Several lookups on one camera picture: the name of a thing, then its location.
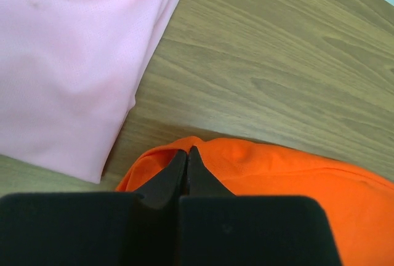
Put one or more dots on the orange t shirt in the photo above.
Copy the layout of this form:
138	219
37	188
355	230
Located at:
358	203

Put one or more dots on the folded pink t shirt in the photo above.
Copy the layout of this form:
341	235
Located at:
70	70

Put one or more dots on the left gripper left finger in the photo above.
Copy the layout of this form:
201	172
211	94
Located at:
99	228

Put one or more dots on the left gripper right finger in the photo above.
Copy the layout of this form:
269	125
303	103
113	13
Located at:
219	228

